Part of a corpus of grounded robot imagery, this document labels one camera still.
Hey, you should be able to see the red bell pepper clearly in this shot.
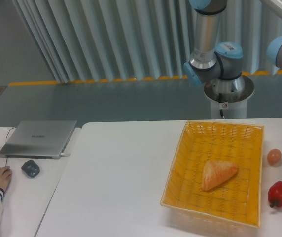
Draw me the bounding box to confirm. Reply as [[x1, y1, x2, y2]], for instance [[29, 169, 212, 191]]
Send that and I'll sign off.
[[268, 181, 282, 208]]

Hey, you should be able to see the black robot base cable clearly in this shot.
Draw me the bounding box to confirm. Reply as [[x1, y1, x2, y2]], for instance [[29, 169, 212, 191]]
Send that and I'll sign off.
[[218, 92, 226, 120]]

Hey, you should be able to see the dark grey small case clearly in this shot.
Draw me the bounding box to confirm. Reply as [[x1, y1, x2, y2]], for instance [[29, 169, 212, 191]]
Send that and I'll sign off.
[[21, 160, 40, 178]]

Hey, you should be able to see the black computer mouse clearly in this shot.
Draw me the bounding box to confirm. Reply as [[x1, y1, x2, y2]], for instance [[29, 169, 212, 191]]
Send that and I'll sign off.
[[3, 166, 12, 183]]

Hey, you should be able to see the brown egg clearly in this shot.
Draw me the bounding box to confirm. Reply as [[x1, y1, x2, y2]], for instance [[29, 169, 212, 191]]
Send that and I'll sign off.
[[267, 149, 282, 165]]

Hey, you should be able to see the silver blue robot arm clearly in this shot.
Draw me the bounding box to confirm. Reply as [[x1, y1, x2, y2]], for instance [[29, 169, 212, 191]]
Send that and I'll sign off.
[[183, 0, 282, 119]]

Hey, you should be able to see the yellow woven basket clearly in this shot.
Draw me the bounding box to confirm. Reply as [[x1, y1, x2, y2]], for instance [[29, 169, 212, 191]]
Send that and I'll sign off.
[[160, 121, 264, 227]]

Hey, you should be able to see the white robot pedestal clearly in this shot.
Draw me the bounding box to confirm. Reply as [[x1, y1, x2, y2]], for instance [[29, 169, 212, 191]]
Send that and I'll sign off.
[[204, 75, 254, 119]]

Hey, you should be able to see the silver closed laptop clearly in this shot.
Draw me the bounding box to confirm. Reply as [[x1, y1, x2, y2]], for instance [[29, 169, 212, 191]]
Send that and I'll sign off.
[[0, 120, 77, 159]]

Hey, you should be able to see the triangular bread pastry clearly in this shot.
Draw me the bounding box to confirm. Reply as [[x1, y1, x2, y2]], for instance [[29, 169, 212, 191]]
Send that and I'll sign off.
[[201, 161, 238, 191]]

